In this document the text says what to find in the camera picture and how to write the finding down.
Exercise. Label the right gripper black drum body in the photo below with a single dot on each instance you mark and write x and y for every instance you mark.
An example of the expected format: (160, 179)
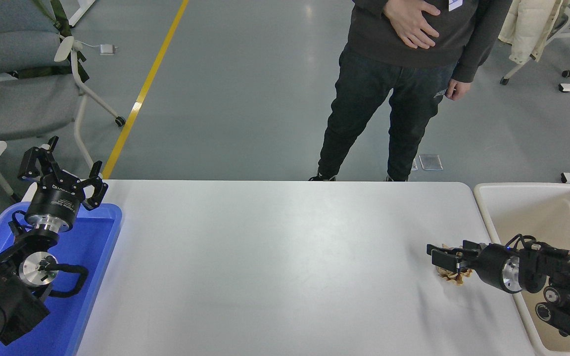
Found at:
(490, 264)

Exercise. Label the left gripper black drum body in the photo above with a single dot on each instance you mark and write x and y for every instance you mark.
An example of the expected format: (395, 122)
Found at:
(57, 200)

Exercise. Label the tan paper ball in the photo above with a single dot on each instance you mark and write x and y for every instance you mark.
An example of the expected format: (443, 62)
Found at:
(455, 277)

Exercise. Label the person's left hand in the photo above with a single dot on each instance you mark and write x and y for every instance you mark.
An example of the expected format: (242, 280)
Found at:
(458, 90)

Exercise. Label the person's right hand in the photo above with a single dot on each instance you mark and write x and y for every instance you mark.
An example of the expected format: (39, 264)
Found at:
(413, 24)

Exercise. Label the blue plastic tray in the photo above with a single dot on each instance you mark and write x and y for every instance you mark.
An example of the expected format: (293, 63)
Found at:
(92, 257)

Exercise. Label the grey office chair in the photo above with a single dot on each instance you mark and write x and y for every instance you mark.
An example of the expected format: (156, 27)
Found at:
(18, 104)

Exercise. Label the large pale plastic bin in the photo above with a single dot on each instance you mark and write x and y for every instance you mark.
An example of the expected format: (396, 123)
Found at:
(527, 207)

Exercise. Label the clear floor plate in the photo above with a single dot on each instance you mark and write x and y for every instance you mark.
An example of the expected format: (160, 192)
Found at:
(431, 162)
(414, 165)

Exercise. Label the white power adapter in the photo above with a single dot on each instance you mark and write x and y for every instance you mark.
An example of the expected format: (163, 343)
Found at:
(108, 49)

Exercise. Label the white desk leg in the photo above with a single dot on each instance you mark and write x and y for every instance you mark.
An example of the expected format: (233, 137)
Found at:
(81, 12)

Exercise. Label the person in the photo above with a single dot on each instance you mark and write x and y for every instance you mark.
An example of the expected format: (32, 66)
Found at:
(364, 99)

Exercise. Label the cream padded coat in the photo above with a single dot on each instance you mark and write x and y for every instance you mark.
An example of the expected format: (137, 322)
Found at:
(532, 24)

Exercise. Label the white name badge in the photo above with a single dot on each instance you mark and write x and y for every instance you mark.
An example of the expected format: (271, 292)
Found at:
(455, 5)

